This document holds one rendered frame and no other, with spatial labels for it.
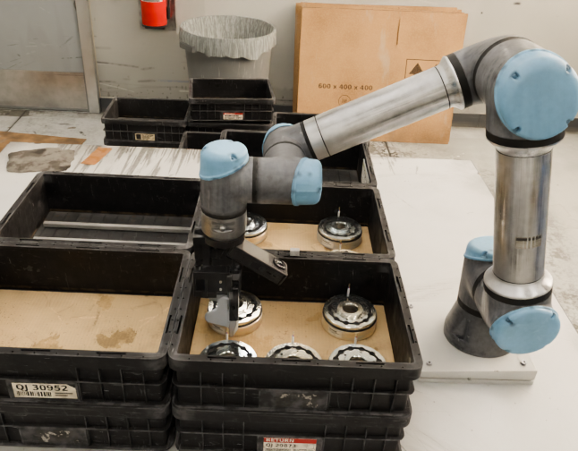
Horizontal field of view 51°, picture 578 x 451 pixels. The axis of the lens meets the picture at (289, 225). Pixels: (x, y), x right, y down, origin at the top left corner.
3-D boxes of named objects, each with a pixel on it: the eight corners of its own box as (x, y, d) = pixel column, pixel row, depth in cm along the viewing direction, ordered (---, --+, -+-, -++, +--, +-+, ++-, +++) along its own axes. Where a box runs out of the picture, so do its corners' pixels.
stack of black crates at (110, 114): (195, 160, 329) (193, 99, 311) (189, 186, 304) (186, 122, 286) (120, 157, 328) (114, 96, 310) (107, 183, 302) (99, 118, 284)
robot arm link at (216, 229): (247, 198, 104) (246, 223, 97) (246, 220, 107) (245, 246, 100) (202, 196, 104) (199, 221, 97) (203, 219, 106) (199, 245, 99)
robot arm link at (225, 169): (252, 158, 92) (195, 157, 91) (250, 221, 98) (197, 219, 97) (253, 137, 99) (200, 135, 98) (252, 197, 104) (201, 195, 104)
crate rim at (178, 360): (395, 268, 121) (396, 259, 120) (422, 380, 96) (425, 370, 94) (192, 259, 120) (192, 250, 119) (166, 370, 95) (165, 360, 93)
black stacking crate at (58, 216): (209, 222, 150) (208, 181, 145) (193, 297, 125) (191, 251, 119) (47, 214, 150) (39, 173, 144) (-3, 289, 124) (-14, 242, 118)
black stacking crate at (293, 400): (387, 307, 126) (395, 261, 120) (412, 421, 101) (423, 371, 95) (195, 298, 125) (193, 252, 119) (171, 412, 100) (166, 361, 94)
